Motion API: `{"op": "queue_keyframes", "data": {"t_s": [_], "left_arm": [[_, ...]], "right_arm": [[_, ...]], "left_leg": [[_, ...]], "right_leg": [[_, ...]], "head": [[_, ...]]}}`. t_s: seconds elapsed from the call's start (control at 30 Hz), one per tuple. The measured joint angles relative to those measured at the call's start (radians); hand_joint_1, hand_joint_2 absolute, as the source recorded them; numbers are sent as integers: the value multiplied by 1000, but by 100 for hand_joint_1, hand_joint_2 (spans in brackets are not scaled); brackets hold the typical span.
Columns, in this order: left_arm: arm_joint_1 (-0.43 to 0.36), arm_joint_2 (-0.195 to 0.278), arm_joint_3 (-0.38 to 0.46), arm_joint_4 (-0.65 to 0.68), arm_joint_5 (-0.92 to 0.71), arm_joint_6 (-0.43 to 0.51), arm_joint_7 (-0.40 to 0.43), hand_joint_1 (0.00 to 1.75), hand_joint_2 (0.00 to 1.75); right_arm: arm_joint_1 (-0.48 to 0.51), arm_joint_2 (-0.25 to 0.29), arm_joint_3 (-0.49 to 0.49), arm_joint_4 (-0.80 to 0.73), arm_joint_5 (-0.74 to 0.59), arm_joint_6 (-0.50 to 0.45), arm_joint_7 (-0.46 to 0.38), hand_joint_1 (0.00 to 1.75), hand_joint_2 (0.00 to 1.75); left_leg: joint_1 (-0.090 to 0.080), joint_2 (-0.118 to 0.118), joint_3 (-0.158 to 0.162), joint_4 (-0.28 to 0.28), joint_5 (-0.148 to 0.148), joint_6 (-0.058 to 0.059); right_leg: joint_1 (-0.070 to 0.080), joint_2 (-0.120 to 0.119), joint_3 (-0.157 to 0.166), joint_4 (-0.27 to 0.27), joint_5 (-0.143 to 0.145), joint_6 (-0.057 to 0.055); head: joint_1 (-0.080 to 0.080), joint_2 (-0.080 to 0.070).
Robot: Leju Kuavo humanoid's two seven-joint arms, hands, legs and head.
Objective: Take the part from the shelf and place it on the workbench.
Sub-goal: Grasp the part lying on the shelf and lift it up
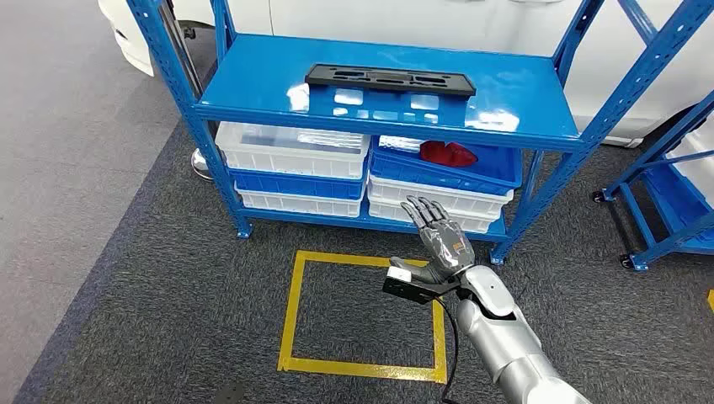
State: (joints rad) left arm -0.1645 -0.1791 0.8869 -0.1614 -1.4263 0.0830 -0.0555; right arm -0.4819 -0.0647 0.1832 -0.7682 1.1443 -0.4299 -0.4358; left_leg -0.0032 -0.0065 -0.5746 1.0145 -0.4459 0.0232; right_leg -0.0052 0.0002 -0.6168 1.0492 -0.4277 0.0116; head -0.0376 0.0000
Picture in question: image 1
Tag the blue wheeled shelf rack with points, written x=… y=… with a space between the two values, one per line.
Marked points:
x=669 y=206

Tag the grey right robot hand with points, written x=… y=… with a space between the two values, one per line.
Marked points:
x=446 y=245

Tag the red plastic part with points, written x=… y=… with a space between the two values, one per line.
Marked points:
x=446 y=154

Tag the white car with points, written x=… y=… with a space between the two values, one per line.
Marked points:
x=390 y=22

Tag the yellow floor tape square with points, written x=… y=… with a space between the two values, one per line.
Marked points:
x=711 y=301
x=362 y=369

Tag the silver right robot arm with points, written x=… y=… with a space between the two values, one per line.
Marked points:
x=502 y=334

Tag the chrome stanchion post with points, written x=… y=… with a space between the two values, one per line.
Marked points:
x=201 y=164

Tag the blue metal shelf rack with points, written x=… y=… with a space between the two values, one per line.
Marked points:
x=251 y=83

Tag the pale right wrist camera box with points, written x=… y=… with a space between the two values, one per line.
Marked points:
x=399 y=274

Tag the black plastic plate bracket part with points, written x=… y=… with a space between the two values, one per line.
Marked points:
x=390 y=79

